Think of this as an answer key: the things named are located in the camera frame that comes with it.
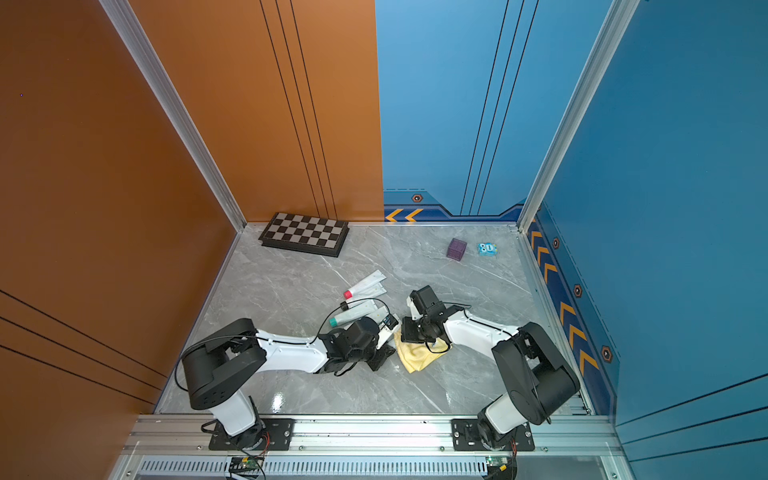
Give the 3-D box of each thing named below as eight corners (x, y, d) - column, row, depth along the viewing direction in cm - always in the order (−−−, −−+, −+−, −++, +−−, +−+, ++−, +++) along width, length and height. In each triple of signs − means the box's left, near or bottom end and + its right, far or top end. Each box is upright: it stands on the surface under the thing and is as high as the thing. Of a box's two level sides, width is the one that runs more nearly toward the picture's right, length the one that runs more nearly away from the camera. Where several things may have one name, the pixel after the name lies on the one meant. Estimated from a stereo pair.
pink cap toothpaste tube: (348, 303, 99) (348, 299, 97) (343, 296, 101) (342, 292, 99) (384, 279, 105) (384, 275, 104) (378, 272, 107) (378, 269, 105)
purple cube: (445, 257, 112) (447, 248, 108) (450, 246, 116) (452, 237, 112) (460, 262, 111) (463, 253, 107) (465, 251, 114) (467, 242, 110)
